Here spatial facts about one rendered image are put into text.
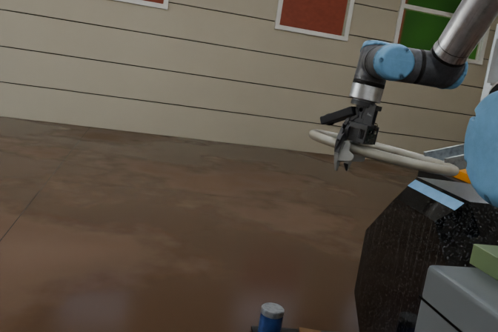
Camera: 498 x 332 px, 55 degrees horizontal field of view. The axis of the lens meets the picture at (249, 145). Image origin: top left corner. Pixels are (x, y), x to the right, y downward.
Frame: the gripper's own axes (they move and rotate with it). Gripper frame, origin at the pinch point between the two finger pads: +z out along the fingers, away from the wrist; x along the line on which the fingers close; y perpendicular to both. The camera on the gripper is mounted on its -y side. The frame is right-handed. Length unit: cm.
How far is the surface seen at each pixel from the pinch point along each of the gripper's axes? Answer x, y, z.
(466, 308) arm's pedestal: -51, 55, 5
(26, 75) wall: 173, -629, 56
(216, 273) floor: 66, -96, 92
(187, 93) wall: 363, -498, 34
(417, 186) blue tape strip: 47.8, 5.6, 5.7
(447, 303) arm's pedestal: -49, 52, 6
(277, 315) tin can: 37, -32, 75
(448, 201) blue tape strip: 35.5, 21.5, 5.1
